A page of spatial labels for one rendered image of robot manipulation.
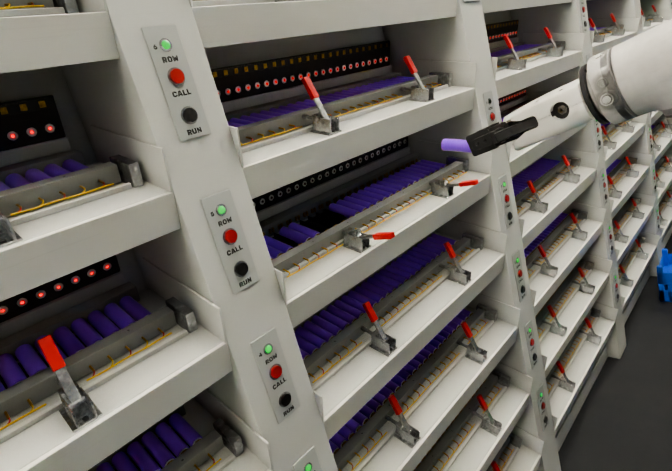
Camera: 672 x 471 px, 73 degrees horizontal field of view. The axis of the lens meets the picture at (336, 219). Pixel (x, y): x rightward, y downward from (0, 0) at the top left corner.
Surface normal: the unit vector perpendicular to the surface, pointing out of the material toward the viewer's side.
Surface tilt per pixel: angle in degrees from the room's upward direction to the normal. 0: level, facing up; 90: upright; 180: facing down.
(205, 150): 90
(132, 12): 90
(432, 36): 90
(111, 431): 106
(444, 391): 16
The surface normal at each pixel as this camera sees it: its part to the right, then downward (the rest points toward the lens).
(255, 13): 0.74, 0.25
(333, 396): -0.05, -0.90
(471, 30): 0.70, 0.00
